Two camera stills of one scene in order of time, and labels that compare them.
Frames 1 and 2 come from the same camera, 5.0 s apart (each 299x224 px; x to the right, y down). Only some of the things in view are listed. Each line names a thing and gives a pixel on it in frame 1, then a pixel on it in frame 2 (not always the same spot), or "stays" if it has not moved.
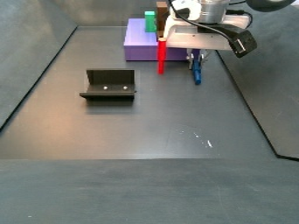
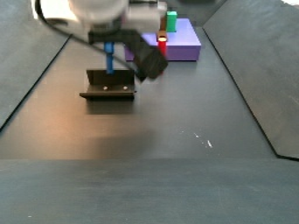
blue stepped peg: x=197 y=66 -> x=109 y=50
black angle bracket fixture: x=110 y=85 stays
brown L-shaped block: x=163 y=14 stays
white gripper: x=182 y=36 -> x=141 y=15
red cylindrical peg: x=162 y=55 stays
